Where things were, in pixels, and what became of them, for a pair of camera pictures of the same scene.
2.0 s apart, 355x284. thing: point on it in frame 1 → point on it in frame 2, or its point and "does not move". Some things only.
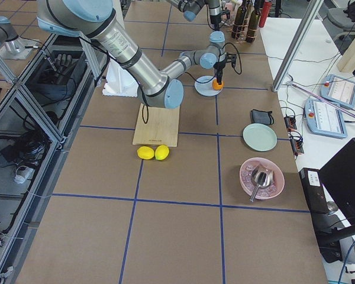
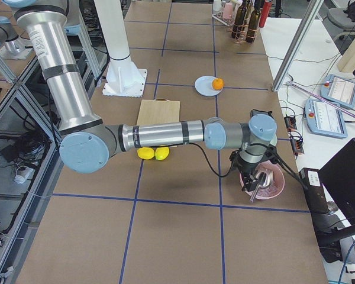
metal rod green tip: x=328 y=101 does not move
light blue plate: x=203 y=86 does not move
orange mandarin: x=217 y=86 does not move
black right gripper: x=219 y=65 → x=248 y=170
